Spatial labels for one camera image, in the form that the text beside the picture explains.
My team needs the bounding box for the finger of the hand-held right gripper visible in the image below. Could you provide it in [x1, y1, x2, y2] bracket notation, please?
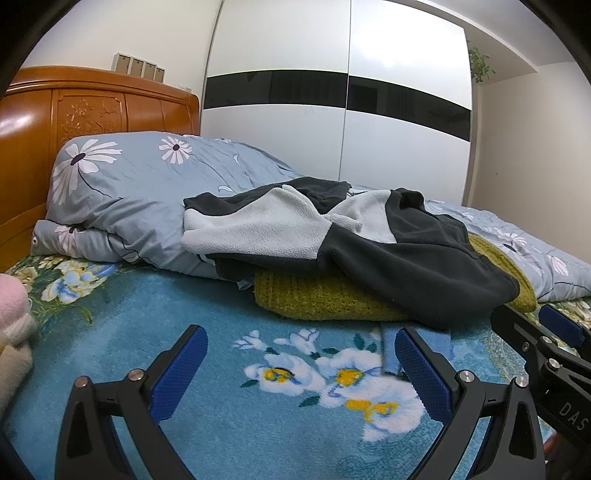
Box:
[539, 305, 591, 361]
[491, 305, 557, 365]

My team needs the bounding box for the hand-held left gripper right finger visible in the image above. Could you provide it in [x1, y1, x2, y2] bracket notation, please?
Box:
[394, 327, 548, 480]

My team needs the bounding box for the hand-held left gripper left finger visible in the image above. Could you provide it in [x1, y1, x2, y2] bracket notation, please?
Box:
[54, 324, 208, 480]

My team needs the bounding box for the dark grey and white fleece garment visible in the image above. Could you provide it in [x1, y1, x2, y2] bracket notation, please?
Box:
[181, 176, 522, 331]

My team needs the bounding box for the blue cloth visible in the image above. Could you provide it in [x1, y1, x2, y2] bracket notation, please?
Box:
[381, 324, 454, 377]

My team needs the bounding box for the teal floral bed blanket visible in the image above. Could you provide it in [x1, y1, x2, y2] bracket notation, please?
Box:
[0, 253, 591, 480]

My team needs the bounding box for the olive green knit sweater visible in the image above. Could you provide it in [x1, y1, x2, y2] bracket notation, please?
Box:
[253, 233, 537, 322]

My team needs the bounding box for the beige folded cloth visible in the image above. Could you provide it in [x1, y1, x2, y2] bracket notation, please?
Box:
[0, 318, 38, 418]

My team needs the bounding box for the light blue floral quilt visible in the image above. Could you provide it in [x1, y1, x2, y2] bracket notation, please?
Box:
[31, 132, 591, 303]

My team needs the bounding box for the green potted plant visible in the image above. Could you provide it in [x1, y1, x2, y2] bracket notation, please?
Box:
[467, 41, 496, 85]

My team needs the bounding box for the white wardrobe with black band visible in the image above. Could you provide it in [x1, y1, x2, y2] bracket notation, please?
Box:
[200, 0, 474, 206]

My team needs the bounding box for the wooden carved headboard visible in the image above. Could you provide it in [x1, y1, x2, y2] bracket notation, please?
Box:
[0, 65, 201, 273]

